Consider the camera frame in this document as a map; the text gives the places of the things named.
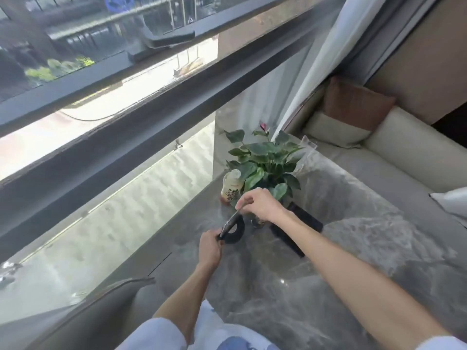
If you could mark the beige sofa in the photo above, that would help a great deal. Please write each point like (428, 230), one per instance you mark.
(412, 153)

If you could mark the person's right forearm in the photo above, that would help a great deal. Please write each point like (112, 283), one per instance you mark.
(359, 278)

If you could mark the white pillow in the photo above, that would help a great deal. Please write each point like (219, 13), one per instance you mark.
(452, 204)

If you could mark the person's left fingers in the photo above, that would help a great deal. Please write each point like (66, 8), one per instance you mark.
(216, 238)

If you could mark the brown and beige cushion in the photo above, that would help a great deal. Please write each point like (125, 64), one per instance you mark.
(346, 112)

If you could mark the clear plastic drink bottle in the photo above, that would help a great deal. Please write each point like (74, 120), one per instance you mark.
(231, 187)

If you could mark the person's left hand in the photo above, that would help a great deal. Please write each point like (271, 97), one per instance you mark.
(208, 249)

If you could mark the black tape roll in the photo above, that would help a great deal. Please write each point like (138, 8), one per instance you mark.
(235, 231)

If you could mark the white shirt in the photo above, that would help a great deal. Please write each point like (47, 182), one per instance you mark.
(160, 335)

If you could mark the flat black box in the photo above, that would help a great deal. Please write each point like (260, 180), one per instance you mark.
(297, 235)

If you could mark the clear acrylic stand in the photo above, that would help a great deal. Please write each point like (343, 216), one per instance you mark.
(308, 142)

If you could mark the person's right thumb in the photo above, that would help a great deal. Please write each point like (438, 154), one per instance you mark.
(251, 209)

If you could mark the grey curtain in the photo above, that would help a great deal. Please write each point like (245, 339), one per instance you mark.
(386, 32)

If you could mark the person's left forearm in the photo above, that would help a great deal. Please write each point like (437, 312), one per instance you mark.
(184, 302)

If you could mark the white sheer curtain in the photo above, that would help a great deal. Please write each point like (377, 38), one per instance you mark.
(330, 50)

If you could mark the person's right hand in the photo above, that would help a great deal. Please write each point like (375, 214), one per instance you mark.
(264, 205)

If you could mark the green potted plant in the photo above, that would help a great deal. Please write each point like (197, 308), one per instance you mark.
(264, 162)

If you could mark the dark window frame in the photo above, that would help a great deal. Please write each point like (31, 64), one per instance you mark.
(120, 142)

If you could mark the grey cushion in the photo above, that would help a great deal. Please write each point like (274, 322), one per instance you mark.
(87, 317)

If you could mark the thin black strip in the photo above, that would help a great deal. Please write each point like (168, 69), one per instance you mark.
(160, 264)

